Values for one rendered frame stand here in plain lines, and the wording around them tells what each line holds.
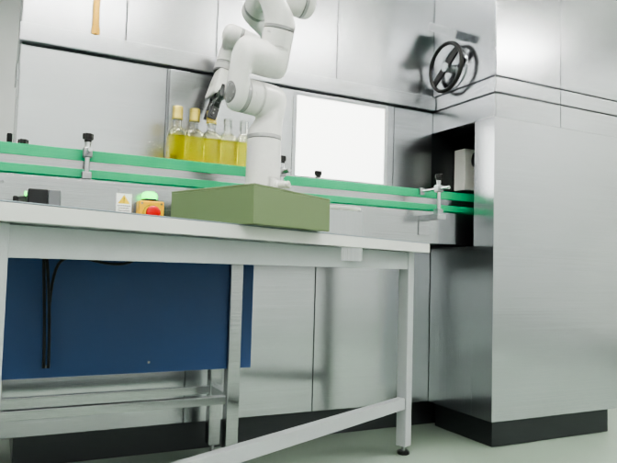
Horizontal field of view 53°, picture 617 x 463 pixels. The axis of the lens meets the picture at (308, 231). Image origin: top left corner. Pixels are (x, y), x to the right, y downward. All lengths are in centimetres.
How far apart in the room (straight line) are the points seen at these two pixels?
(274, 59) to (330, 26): 91
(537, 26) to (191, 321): 177
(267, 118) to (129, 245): 57
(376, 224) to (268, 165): 73
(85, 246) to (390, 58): 175
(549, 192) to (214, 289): 140
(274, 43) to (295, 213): 47
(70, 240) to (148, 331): 69
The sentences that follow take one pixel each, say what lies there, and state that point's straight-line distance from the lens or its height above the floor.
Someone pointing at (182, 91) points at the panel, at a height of 125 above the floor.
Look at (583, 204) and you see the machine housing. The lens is 278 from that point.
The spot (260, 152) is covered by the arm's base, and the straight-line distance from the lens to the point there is 168.
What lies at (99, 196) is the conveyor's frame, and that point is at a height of 83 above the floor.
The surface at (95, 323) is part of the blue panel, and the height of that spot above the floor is 47.
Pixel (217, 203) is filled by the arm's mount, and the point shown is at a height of 80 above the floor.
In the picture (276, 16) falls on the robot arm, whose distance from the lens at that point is 174.
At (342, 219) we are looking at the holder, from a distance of 190.
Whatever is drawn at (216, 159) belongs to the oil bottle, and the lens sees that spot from 208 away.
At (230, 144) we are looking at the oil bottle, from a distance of 210.
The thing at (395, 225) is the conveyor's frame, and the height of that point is 82.
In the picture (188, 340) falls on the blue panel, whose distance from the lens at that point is 193.
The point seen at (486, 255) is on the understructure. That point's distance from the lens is 244.
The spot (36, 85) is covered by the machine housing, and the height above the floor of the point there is 120.
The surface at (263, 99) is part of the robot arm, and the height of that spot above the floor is 110.
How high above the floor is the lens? 65
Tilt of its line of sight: 3 degrees up
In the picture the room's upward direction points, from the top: 2 degrees clockwise
